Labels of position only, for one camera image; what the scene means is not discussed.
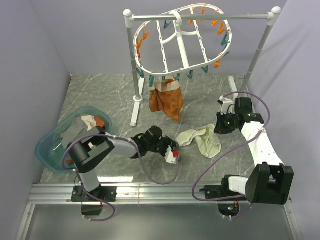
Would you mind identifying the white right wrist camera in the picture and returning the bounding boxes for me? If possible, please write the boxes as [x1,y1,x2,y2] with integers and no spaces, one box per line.
[218,95,235,115]

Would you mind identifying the white oval clip hanger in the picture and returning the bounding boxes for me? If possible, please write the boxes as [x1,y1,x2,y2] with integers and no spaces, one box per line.
[125,3,233,83]

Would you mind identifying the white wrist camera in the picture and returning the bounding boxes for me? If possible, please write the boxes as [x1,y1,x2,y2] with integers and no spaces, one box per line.
[218,95,235,115]
[164,146,180,165]

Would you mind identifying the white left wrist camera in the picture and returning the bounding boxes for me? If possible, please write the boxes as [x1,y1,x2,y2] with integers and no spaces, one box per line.
[164,146,180,165]

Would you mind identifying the orange cloth in basket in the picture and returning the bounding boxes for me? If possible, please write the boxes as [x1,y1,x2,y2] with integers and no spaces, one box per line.
[66,116,107,165]

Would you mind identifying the aluminium mounting rail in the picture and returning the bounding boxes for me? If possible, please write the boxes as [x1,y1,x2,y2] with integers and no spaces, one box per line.
[16,182,303,240]

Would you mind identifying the grey cloth in basket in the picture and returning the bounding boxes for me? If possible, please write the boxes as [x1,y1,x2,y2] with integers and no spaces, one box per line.
[60,115,88,149]

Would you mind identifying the white drying rack stand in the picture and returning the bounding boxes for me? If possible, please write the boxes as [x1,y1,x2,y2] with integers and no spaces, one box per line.
[123,6,282,127]

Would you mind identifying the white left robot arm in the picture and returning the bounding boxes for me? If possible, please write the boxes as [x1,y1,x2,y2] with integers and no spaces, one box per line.
[63,126,180,202]

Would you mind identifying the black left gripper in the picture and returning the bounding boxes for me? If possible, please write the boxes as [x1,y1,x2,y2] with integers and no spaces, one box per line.
[148,135,178,158]

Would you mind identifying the cream cloth in basket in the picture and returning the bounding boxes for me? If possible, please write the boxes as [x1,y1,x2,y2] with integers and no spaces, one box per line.
[81,115,97,131]

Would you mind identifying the orange hanging underwear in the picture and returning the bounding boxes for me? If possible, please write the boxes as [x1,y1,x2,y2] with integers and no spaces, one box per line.
[148,77,184,121]

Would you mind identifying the teal plastic basket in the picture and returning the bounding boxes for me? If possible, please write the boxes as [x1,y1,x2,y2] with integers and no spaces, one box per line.
[35,106,112,173]

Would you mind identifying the pale yellow underwear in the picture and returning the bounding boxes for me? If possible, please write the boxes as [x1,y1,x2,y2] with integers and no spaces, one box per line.
[175,124,222,159]

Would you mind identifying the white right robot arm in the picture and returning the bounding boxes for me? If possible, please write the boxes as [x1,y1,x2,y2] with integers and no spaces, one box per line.
[206,96,294,205]

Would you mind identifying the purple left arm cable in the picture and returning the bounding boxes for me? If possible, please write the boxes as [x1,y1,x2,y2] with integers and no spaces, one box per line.
[61,132,181,222]

